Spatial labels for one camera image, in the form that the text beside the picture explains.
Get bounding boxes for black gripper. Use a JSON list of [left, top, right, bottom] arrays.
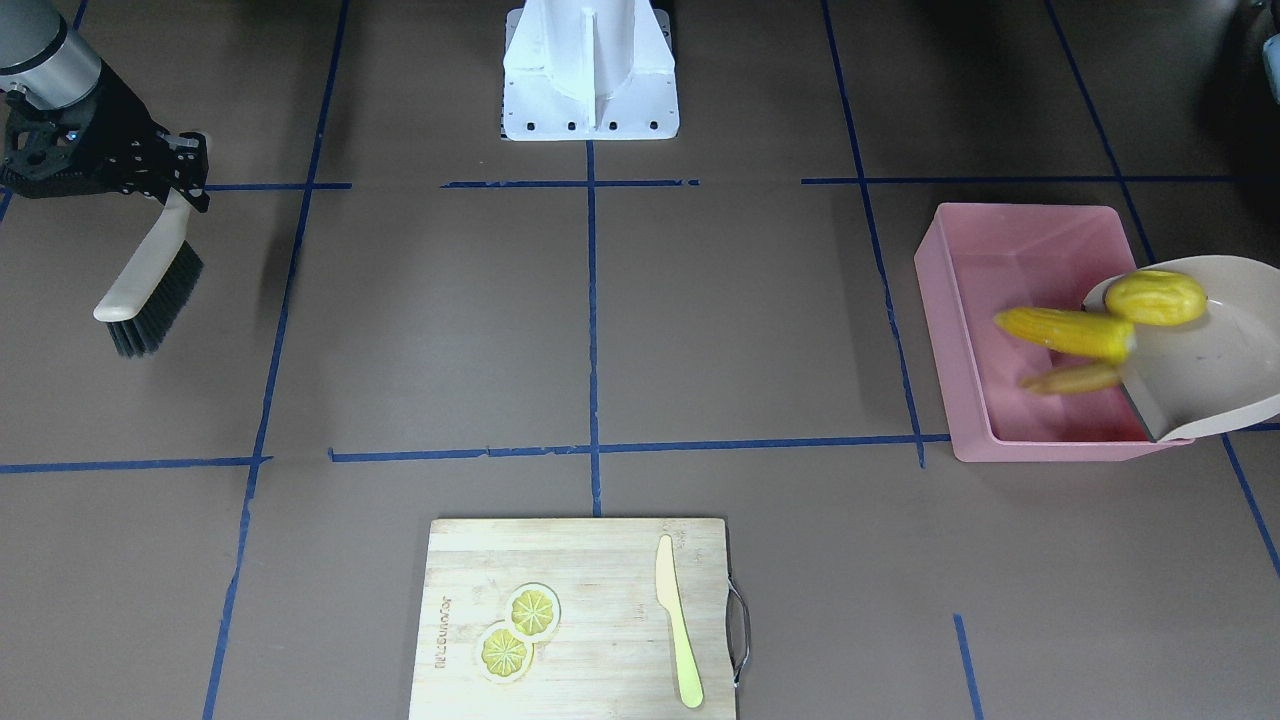
[[1, 65, 210, 213]]

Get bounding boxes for beige hand brush black bristles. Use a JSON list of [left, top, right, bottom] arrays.
[[93, 190, 204, 359]]

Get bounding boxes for yellow toy corn cob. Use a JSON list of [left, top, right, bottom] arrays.
[[993, 306, 1137, 364]]

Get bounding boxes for tan toy ginger root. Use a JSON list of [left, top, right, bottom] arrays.
[[1019, 363, 1123, 396]]

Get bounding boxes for beige plastic dustpan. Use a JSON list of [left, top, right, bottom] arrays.
[[1120, 255, 1279, 443]]

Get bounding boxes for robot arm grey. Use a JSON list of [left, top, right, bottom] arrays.
[[1, 1, 210, 211]]

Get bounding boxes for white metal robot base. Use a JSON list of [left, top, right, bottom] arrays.
[[500, 1, 681, 142]]

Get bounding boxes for pink plastic bin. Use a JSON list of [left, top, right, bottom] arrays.
[[914, 202, 1197, 464]]

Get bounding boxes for wooden cutting board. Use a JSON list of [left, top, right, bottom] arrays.
[[408, 518, 744, 719]]

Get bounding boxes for lemon slice upper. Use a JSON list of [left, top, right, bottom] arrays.
[[506, 582, 562, 644]]

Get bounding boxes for lemon slice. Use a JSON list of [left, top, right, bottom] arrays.
[[506, 582, 562, 644], [475, 623, 536, 684]]

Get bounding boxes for lemon slice lower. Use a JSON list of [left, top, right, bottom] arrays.
[[475, 623, 536, 684]]

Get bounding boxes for yellow plastic knife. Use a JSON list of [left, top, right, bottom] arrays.
[[654, 534, 705, 708]]

